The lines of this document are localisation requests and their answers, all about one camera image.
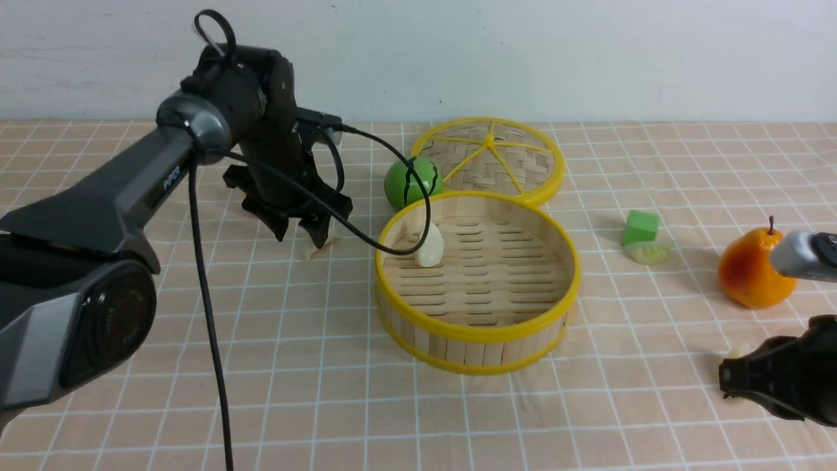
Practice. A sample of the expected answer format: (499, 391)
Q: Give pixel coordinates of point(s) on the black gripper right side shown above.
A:
(791, 377)

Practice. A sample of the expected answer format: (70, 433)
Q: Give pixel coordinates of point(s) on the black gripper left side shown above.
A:
(254, 88)

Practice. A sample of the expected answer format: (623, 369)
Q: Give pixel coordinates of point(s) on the white dumpling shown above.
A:
(431, 251)
(307, 250)

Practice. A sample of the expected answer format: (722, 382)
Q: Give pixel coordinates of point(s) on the pale green dumpling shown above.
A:
(649, 253)

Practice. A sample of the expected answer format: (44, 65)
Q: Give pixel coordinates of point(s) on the pale yellow dumpling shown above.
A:
(739, 351)

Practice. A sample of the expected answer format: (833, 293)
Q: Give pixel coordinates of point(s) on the yellow-rimmed woven steamer lid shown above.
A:
(496, 155)

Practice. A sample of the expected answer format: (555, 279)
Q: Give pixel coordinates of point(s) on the yellow-rimmed bamboo steamer tray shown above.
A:
(501, 297)

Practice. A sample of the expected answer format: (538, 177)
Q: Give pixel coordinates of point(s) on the orange yellow toy pear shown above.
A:
(746, 275)

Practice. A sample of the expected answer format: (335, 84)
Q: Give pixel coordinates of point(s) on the green watermelon toy ball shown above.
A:
(402, 187)

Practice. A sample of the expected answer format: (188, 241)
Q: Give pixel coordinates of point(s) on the checkered beige tablecloth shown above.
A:
(315, 383)

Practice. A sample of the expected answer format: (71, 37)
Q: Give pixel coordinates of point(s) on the green foam cube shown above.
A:
(641, 226)

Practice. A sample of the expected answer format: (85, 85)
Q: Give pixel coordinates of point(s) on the wrist camera left side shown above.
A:
(315, 125)

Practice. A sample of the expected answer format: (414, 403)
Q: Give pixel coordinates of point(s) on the silver wrist camera right side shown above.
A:
(806, 255)

